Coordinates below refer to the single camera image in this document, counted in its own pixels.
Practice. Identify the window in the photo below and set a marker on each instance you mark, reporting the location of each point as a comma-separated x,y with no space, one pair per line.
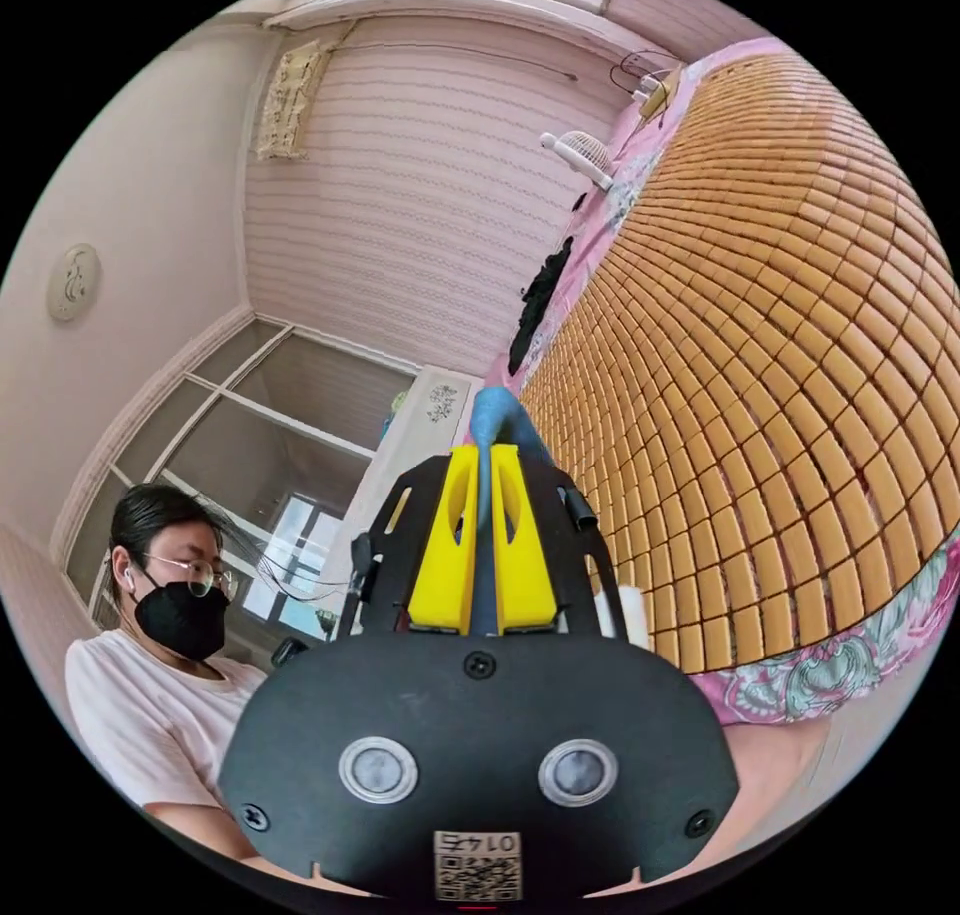
247,480

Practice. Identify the white fan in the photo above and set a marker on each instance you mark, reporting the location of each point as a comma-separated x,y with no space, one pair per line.
581,151

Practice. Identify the light blue jeans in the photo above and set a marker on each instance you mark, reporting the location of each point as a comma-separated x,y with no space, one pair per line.
487,435

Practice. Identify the black garment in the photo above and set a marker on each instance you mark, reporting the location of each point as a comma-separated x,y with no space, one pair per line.
541,296

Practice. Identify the round ceiling lamp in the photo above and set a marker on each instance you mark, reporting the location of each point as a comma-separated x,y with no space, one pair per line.
73,282

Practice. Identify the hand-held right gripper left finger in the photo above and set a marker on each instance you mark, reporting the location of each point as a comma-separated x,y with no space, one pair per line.
442,555

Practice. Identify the cream wall hanging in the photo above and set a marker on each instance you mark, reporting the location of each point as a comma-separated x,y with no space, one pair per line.
291,101

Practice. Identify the person's body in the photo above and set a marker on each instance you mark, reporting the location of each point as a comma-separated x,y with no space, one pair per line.
161,675

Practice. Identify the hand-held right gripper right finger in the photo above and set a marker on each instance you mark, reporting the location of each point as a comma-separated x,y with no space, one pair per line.
529,562

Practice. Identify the white power strip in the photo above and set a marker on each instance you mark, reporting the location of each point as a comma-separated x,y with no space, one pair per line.
651,90

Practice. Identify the bed with woven mat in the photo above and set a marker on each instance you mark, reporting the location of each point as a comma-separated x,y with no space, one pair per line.
750,375

